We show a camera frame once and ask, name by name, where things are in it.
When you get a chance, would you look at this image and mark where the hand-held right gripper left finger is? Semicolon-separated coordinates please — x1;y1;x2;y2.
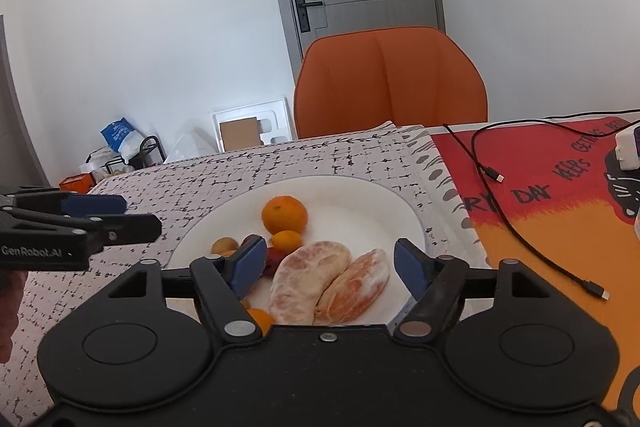
107;237;268;342

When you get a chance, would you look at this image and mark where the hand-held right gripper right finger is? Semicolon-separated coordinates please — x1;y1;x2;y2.
392;238;553;340

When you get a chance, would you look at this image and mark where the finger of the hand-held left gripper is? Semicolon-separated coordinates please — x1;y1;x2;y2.
60;193;127;217
87;213;162;244

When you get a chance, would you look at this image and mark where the small red fruit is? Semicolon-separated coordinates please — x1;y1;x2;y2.
264;247;285;279

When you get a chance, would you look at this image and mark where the yellow-brown round fruit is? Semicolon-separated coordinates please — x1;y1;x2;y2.
211;237;240;258

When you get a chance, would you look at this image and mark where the large orange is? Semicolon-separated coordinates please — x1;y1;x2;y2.
261;196;307;235
244;307;277;337

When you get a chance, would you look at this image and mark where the peeled pomelo segment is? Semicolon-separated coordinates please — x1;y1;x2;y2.
270;242;352;326
314;248;390;323

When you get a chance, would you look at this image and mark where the white plate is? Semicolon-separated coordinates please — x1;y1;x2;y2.
165;175;427;325

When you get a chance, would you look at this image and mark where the person's left hand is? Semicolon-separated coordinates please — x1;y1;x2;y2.
0;271;28;364

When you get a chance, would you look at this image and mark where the orange box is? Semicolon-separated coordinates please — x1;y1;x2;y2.
59;173;96;194

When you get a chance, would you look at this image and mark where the white black-patterned tablecloth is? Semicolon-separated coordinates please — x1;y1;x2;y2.
0;122;493;427

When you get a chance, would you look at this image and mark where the tiny orange fruit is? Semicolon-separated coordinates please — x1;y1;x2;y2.
270;230;304;254

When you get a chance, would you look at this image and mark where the blue and white bag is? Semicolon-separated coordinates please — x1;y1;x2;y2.
100;119;146;160

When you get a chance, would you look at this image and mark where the black metal rack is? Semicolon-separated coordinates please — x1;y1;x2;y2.
102;135;166;175

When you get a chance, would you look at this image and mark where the clear plastic bag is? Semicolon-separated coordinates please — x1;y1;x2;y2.
165;122;217;164

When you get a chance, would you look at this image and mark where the brown cardboard piece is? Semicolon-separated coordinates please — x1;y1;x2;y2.
220;118;261;150

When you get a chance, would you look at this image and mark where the red and orange mat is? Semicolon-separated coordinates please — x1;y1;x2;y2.
430;114;640;410

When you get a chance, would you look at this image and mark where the white foam packaging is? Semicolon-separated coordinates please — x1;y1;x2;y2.
209;97;292;152

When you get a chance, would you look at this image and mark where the orange chair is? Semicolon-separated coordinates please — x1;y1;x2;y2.
293;26;488;140

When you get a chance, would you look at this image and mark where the white charger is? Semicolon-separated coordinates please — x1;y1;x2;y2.
614;119;640;170

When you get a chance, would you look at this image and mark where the black cable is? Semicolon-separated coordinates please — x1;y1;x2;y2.
442;123;612;301
471;109;640;182

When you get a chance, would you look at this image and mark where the black door handle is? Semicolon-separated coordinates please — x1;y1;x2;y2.
293;0;324;32

